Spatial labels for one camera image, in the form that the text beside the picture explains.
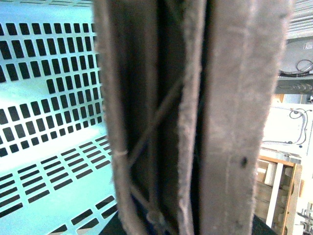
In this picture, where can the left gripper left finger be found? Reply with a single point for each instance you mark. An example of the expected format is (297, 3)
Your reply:
(150, 58)

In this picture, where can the light blue plastic basket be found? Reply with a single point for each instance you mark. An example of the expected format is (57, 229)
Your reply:
(55, 157)

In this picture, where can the wooden frame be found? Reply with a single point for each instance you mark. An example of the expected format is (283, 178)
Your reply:
(280, 197)

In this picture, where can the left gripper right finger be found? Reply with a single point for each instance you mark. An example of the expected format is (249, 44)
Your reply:
(245, 45)

